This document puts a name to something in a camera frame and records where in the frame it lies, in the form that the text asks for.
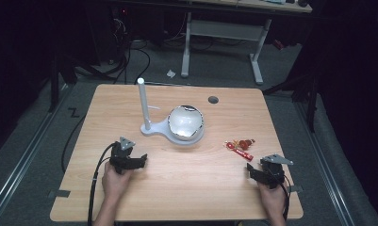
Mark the long red snack stick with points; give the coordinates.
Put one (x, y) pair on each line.
(242, 153)

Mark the white-framed background desk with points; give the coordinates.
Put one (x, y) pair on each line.
(224, 30)

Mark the person's left hand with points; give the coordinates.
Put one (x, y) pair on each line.
(114, 185)

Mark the shiny metal bowl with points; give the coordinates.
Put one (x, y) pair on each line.
(185, 122)

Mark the round red wrapped candy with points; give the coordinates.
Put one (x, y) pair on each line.
(244, 144)

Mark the small red wrapped candy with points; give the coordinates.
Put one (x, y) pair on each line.
(230, 145)

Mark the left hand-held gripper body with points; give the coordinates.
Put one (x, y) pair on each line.
(121, 155)

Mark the person's right hand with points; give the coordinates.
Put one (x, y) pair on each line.
(273, 198)

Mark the crumpled white paper scrap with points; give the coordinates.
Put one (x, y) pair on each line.
(171, 73)

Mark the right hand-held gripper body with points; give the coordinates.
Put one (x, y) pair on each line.
(273, 172)

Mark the white stand with pole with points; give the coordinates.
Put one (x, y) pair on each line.
(144, 103)

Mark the grey tape strip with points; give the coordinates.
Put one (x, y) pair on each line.
(296, 189)
(59, 193)

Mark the metal floor rail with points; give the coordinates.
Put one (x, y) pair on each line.
(326, 169)
(18, 163)

